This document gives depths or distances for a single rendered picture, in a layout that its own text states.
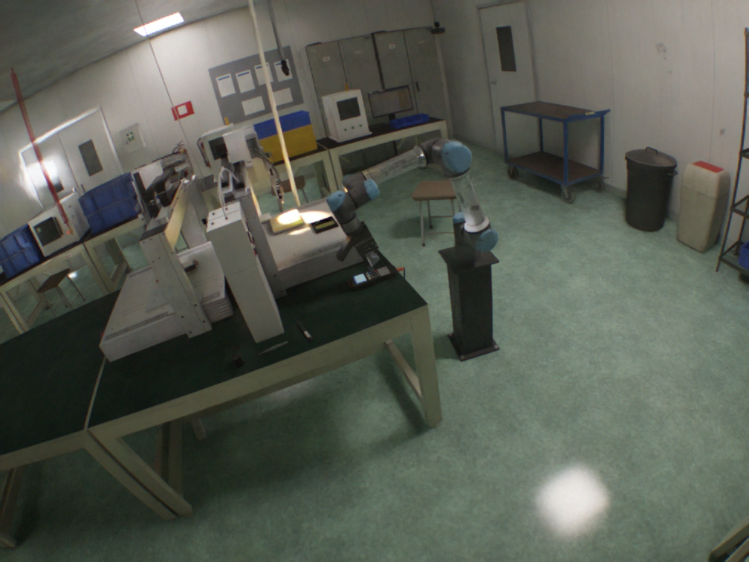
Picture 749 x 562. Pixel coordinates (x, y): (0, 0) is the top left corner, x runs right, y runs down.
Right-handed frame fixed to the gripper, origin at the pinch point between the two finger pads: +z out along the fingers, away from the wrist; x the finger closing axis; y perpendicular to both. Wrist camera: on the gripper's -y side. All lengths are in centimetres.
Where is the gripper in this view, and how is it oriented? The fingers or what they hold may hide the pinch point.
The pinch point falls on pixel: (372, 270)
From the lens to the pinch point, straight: 160.2
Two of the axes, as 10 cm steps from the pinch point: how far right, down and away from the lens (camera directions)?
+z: 4.3, 7.2, 5.5
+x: -2.6, -4.8, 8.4
